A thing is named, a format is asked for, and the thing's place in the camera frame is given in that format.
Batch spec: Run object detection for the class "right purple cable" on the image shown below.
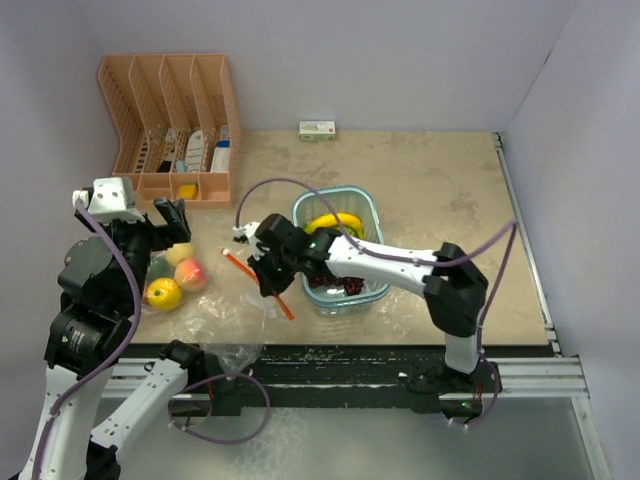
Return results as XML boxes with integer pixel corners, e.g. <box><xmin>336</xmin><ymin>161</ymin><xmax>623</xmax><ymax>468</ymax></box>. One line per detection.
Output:
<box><xmin>233</xmin><ymin>177</ymin><xmax>519</xmax><ymax>431</ymax></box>

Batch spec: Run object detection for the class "clear zip top bag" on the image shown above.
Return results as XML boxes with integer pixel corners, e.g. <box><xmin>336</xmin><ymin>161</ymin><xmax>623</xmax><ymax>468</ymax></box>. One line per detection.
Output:
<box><xmin>142</xmin><ymin>242</ymin><xmax>211</xmax><ymax>312</ymax></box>

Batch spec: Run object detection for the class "yellow small box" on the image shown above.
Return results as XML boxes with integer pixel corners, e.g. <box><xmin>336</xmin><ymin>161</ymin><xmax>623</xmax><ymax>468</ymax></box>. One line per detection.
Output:
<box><xmin>178</xmin><ymin>184</ymin><xmax>198</xmax><ymax>200</ymax></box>

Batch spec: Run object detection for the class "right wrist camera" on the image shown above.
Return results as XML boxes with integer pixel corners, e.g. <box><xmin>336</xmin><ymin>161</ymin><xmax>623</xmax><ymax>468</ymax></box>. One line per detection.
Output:
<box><xmin>232</xmin><ymin>221</ymin><xmax>269</xmax><ymax>260</ymax></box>

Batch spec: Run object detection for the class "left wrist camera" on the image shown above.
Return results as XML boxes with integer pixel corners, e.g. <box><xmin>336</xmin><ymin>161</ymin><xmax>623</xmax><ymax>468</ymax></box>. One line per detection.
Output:
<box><xmin>72</xmin><ymin>177</ymin><xmax>144</xmax><ymax>225</ymax></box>

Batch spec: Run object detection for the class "pink desk organizer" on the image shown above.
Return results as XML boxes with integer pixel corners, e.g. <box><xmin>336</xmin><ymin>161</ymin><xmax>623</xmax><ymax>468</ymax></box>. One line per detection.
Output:
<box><xmin>98</xmin><ymin>53</ymin><xmax>243</xmax><ymax>210</ymax></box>

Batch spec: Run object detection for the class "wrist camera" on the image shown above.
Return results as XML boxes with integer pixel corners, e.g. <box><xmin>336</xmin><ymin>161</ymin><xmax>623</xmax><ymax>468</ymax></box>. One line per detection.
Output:
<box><xmin>72</xmin><ymin>177</ymin><xmax>144</xmax><ymax>225</ymax></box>
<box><xmin>232</xmin><ymin>221</ymin><xmax>269</xmax><ymax>260</ymax></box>

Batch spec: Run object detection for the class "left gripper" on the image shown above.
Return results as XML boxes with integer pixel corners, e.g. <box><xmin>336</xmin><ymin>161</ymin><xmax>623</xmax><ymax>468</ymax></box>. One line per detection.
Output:
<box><xmin>76</xmin><ymin>195</ymin><xmax>189</xmax><ymax>308</ymax></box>

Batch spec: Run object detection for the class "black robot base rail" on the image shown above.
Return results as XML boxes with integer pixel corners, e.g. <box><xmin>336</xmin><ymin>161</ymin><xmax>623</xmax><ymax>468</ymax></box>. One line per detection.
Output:
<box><xmin>169</xmin><ymin>345</ymin><xmax>554</xmax><ymax>418</ymax></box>

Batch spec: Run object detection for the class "light blue plastic basket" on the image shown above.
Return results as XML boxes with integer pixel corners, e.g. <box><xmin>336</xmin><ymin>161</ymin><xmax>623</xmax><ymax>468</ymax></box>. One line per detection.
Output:
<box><xmin>292</xmin><ymin>185</ymin><xmax>390</xmax><ymax>316</ymax></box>

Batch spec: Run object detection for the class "yellow banana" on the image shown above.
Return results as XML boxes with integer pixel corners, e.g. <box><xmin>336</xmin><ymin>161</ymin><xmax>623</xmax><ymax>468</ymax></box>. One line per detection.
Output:
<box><xmin>303</xmin><ymin>212</ymin><xmax>364</xmax><ymax>239</ymax></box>

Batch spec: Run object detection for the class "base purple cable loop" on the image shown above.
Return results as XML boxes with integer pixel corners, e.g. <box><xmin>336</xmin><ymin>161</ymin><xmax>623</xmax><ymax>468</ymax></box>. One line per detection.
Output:
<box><xmin>167</xmin><ymin>372</ymin><xmax>271</xmax><ymax>446</ymax></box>

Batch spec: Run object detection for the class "yellow apple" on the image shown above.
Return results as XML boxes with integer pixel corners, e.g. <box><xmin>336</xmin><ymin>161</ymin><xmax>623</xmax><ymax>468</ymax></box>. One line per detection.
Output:
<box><xmin>144</xmin><ymin>277</ymin><xmax>183</xmax><ymax>311</ymax></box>

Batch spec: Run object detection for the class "white blue box in organizer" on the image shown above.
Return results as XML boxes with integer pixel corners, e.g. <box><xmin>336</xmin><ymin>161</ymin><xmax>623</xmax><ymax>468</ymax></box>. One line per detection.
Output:
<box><xmin>209</xmin><ymin>125</ymin><xmax>231</xmax><ymax>173</ymax></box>

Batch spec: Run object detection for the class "white bottle in organizer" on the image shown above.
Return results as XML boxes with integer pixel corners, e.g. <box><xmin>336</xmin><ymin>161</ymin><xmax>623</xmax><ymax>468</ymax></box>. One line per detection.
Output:
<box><xmin>184</xmin><ymin>130</ymin><xmax>207</xmax><ymax>173</ymax></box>

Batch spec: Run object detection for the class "green white small box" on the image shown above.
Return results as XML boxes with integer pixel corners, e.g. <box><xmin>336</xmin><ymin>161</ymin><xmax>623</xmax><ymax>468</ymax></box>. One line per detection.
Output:
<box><xmin>298</xmin><ymin>120</ymin><xmax>336</xmax><ymax>142</ymax></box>

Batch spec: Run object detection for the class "peach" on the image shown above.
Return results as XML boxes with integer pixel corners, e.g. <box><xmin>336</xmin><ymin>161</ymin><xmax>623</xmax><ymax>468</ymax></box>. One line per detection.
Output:
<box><xmin>174</xmin><ymin>258</ymin><xmax>209</xmax><ymax>292</ymax></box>

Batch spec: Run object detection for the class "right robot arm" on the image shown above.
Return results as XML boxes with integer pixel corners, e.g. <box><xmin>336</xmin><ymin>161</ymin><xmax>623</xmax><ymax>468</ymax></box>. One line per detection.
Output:
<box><xmin>243</xmin><ymin>214</ymin><xmax>488</xmax><ymax>391</ymax></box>

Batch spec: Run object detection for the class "green lime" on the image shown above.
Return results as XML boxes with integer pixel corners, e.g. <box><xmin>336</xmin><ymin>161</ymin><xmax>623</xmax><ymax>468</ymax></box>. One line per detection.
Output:
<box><xmin>146</xmin><ymin>255</ymin><xmax>172</xmax><ymax>282</ymax></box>

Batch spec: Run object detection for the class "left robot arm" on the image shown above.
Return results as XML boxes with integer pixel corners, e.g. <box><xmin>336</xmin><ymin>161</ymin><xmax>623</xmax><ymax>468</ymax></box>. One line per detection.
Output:
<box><xmin>16</xmin><ymin>198</ymin><xmax>206</xmax><ymax>479</ymax></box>

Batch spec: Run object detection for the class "dark grape bunch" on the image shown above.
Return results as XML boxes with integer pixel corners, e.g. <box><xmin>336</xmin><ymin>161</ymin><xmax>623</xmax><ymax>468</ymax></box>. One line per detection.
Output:
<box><xmin>308</xmin><ymin>275</ymin><xmax>365</xmax><ymax>296</ymax></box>

